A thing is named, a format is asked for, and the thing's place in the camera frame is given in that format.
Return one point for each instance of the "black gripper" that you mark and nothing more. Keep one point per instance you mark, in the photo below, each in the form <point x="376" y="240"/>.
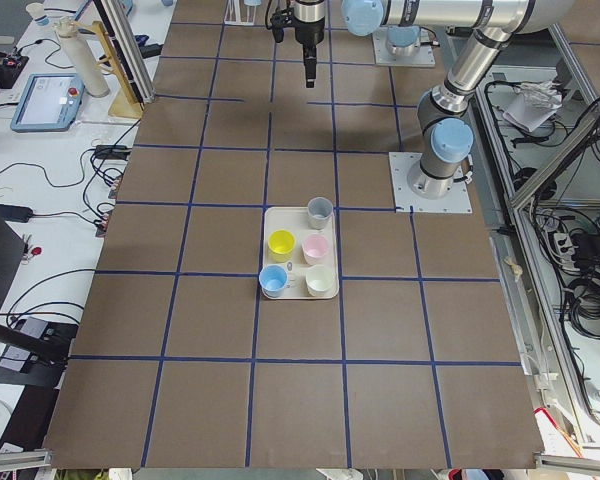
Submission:
<point x="310" y="32"/>

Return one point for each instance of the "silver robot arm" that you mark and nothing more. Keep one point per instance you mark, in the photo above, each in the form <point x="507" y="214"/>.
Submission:
<point x="448" y="139"/>
<point x="403" y="41"/>

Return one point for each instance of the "grey plastic cup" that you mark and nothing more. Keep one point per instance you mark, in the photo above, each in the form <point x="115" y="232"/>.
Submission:
<point x="320" y="211"/>

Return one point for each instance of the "yellow plastic cup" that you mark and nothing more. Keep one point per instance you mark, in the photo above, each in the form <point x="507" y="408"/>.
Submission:
<point x="281" y="244"/>

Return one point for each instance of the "pink plastic cup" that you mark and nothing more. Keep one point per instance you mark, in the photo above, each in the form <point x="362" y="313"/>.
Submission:
<point x="315" y="249"/>

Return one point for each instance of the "cream white plastic cup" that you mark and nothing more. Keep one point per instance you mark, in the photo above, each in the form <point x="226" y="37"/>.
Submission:
<point x="319" y="280"/>

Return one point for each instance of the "wooden mug tree stand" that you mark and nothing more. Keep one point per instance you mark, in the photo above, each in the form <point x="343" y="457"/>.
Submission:
<point x="125" y="104"/>

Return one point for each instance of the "white plastic tray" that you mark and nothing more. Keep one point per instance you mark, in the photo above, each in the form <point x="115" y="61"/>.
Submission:
<point x="295" y="220"/>

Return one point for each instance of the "white cylindrical bottle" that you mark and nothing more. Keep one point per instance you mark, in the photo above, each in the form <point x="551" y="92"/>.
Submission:
<point x="81" y="57"/>

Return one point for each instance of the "blue teach pendant tablet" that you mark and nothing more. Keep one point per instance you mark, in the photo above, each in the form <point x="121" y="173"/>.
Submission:
<point x="49" y="103"/>

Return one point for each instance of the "black power adapter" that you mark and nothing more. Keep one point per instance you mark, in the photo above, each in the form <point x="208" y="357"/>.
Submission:
<point x="15" y="213"/>

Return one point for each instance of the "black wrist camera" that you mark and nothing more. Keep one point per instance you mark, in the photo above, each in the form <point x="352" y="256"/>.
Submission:
<point x="279" y="21"/>

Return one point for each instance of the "white wire cup rack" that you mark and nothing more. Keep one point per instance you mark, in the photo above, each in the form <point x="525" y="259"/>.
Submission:
<point x="238" y="14"/>

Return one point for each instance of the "aluminium frame post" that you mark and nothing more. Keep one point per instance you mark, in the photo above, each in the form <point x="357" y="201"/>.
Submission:
<point x="120" y="32"/>

